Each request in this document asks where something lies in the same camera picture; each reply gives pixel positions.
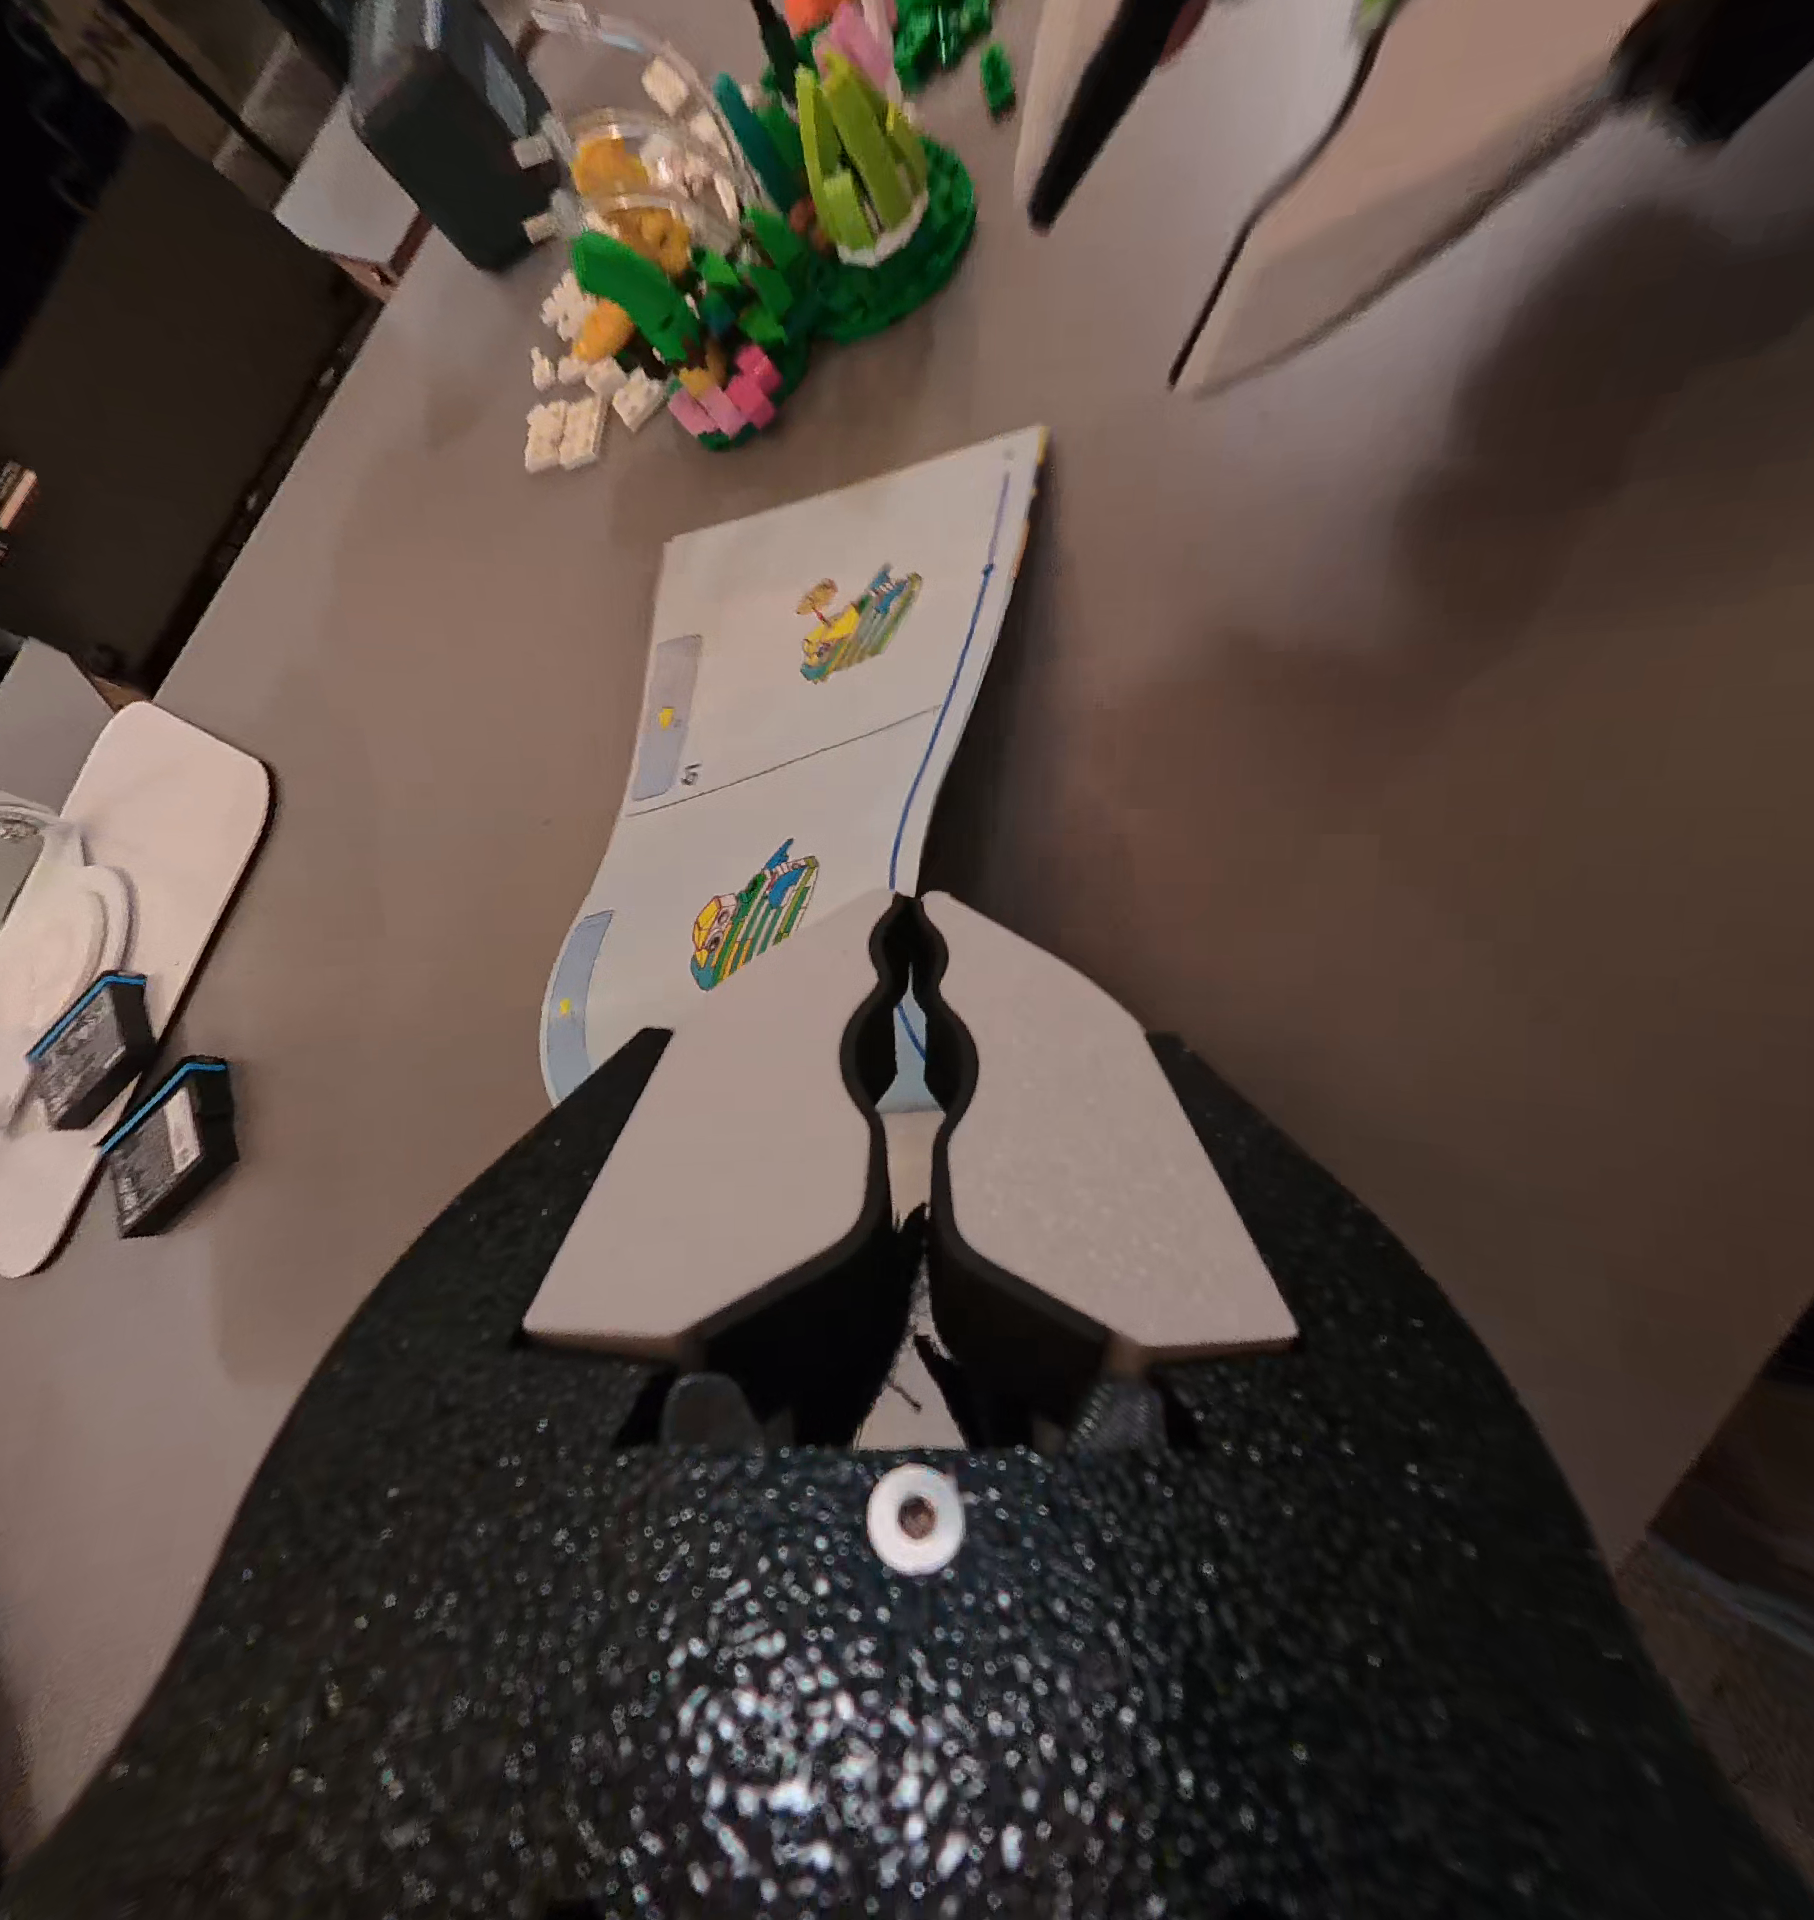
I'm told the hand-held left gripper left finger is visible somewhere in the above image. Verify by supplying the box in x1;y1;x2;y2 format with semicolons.
520;888;913;1368

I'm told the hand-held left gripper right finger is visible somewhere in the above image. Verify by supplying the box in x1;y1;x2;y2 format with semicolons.
913;888;1301;1371

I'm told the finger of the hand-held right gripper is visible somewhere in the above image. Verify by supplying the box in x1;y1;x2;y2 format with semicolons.
1006;0;1189;234
1170;0;1664;406

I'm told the instruction booklet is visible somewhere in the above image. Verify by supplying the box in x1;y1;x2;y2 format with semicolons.
537;422;1058;1114

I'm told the grey desk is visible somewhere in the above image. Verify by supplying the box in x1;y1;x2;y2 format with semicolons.
0;0;1814;1847

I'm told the pile of green bricks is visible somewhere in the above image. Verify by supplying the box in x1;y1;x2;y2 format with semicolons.
891;0;1025;116

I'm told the green brick plant model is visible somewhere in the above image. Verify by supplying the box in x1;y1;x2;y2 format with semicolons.
537;0;984;455

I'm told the black battery blue edge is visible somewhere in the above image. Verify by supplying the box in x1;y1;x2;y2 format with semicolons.
92;1054;239;1244
18;973;158;1135

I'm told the black charger box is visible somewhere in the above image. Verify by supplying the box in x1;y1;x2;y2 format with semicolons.
340;0;564;276

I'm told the white stand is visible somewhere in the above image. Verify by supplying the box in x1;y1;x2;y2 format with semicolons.
0;698;276;1279

